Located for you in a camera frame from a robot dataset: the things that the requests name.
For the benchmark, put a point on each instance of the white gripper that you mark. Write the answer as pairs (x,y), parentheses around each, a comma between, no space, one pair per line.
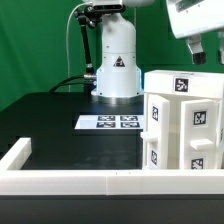
(192,17)

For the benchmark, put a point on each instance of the white cabinet top block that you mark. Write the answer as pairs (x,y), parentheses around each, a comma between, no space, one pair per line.
(193,84)

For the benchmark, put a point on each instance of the white cabinet body box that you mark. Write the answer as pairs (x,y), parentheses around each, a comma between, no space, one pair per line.
(174,129)

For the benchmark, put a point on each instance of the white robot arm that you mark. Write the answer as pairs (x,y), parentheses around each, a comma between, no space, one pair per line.
(118,79)

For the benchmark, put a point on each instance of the white base tag plate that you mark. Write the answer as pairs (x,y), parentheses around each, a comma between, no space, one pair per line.
(93,122)

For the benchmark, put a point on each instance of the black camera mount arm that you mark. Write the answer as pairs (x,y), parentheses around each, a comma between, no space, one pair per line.
(86,36)

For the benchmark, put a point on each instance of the white U-shaped obstacle wall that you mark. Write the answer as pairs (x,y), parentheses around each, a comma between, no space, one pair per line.
(14,180)

